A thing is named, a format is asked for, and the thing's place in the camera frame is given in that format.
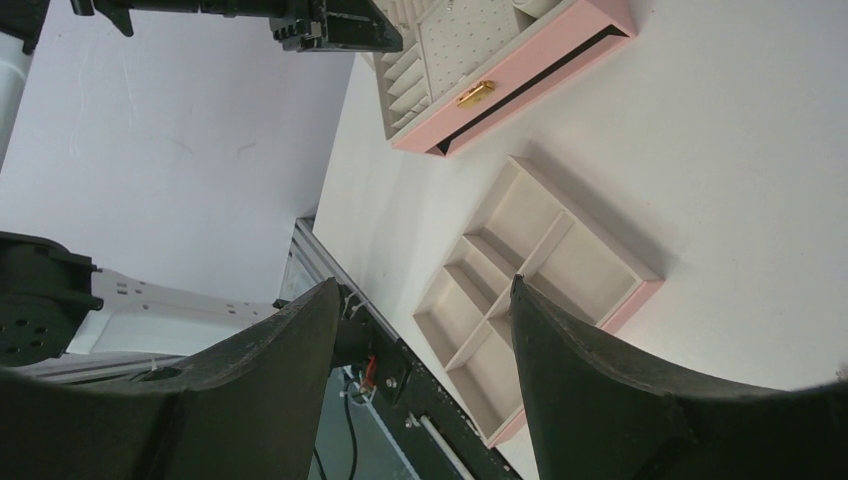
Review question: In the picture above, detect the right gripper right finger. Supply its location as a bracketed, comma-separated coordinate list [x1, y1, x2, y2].
[508, 274, 790, 480]

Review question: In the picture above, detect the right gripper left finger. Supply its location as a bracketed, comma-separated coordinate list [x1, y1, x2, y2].
[129, 276, 344, 480]

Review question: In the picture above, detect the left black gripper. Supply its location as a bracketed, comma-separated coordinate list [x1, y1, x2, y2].
[71, 0, 404, 53]

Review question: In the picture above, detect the pink jewelry box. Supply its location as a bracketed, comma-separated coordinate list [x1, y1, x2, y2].
[370, 0, 638, 157]

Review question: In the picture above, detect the beige six-compartment tray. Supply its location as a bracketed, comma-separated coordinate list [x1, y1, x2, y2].
[411, 154, 666, 450]

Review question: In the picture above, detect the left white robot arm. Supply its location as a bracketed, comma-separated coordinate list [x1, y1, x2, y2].
[1, 1, 403, 367]

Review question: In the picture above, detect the black mounting base plate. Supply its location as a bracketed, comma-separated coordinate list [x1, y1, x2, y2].
[332, 285, 520, 479]

